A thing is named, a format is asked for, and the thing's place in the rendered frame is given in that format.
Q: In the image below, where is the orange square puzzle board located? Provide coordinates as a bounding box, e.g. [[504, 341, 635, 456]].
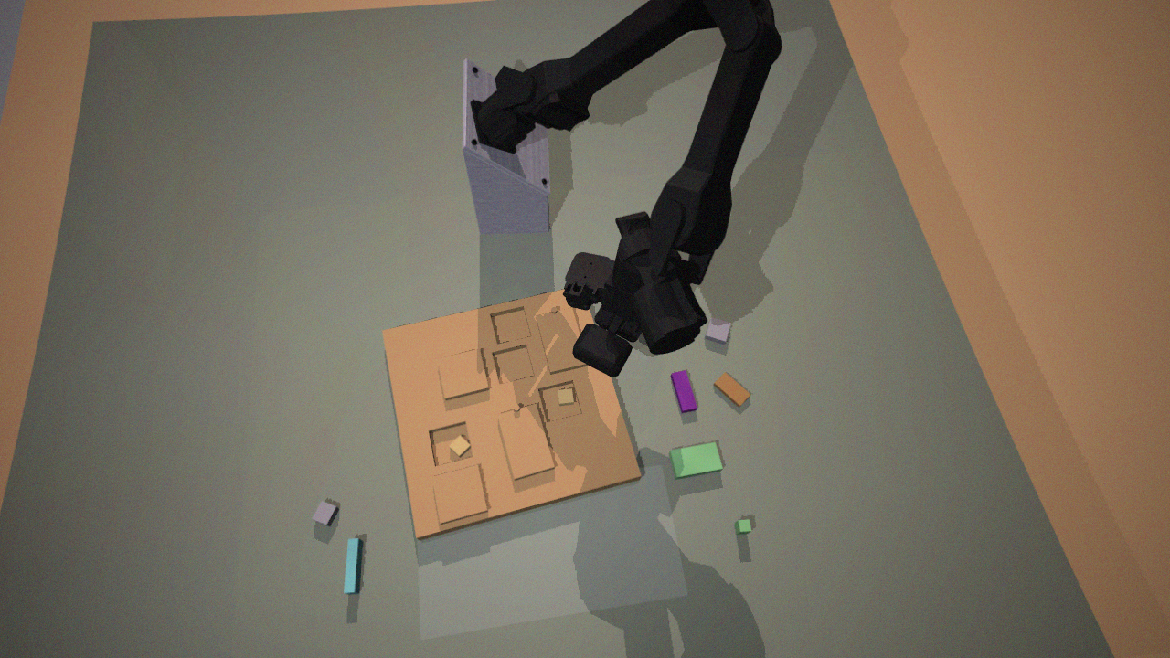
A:
[[383, 289, 641, 540]]

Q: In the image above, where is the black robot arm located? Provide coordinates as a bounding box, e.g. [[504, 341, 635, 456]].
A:
[[472, 0, 782, 355]]

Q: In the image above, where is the green rectangular block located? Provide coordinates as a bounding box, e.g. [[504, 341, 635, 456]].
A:
[[668, 443, 723, 480]]

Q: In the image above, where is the purple rectangular block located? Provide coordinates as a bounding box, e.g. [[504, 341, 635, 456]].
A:
[[672, 371, 697, 413]]

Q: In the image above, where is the orange rectangular block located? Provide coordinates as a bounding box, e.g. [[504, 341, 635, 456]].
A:
[[713, 372, 751, 407]]

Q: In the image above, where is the light blue rectangular bar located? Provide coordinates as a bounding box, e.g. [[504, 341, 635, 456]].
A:
[[344, 539, 364, 594]]

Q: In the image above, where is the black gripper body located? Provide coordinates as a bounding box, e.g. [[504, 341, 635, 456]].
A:
[[572, 270, 639, 377]]

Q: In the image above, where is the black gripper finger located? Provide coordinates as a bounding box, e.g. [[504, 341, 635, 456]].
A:
[[594, 308, 642, 343]]

